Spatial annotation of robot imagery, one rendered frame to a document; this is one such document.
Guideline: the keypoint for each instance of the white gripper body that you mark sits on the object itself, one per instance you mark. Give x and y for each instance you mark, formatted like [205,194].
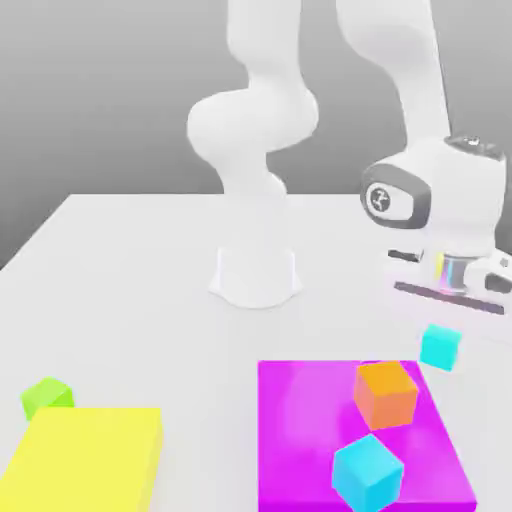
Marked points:
[448,296]

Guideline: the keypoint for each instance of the small cyan cube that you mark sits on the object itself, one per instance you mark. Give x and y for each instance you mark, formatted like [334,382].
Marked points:
[439,348]
[366,474]

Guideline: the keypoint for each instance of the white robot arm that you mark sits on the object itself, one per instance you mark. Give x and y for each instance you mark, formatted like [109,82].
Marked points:
[256,128]

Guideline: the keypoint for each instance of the small orange cube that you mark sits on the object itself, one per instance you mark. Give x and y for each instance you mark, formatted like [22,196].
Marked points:
[386,396]

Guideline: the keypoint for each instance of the small green cube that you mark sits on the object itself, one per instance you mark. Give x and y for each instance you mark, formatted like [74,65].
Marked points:
[46,394]

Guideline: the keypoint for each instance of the large magenta box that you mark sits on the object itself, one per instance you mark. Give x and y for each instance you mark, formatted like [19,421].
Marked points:
[298,436]

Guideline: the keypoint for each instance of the large yellow box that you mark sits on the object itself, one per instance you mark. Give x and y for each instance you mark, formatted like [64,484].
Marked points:
[80,460]

